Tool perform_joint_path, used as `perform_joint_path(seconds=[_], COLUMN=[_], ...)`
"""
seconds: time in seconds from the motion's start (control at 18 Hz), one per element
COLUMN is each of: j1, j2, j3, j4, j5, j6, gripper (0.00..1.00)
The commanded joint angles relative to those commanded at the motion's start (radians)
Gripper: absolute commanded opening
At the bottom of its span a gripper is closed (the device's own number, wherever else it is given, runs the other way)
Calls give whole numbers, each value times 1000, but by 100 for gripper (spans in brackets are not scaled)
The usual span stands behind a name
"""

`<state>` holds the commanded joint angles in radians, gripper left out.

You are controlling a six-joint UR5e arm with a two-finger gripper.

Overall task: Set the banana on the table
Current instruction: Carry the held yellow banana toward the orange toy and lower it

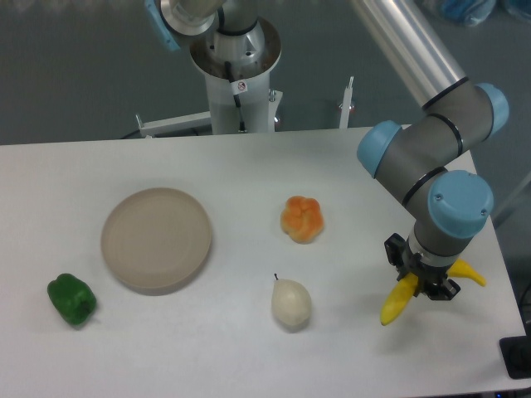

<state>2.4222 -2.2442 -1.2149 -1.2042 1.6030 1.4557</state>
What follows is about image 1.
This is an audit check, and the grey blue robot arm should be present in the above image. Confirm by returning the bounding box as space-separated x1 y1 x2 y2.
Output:
148 1 509 300

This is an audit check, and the black cable on pedestal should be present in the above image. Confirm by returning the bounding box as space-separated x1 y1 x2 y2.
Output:
223 61 248 133

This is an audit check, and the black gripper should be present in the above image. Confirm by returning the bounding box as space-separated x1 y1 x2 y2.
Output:
384 233 460 300

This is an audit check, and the blue plastic bag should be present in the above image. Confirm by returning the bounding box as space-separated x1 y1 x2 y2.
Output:
421 0 530 27

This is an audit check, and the white metal bracket right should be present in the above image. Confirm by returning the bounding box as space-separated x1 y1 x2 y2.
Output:
339 76 354 129

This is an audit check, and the yellow banana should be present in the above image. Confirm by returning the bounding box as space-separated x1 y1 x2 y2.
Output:
380 259 486 326

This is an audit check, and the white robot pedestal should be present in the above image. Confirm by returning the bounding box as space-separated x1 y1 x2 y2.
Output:
190 17 281 135

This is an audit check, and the white metal bracket left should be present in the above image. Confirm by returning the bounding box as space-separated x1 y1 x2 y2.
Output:
135 111 211 137

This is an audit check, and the beige round plate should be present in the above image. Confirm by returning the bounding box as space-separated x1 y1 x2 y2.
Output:
100 187 212 296

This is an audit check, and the white pear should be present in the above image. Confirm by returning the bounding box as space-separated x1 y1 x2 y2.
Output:
271 274 312 332

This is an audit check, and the white metal bracket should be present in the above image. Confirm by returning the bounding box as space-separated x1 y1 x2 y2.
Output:
339 76 354 129
135 111 211 137

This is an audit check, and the green bell pepper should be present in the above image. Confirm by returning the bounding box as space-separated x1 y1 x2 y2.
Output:
46 274 97 327

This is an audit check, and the orange bread bun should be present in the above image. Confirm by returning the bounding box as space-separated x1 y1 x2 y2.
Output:
280 196 324 244

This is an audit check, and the black device at table edge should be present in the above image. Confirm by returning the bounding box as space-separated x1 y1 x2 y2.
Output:
499 336 530 380

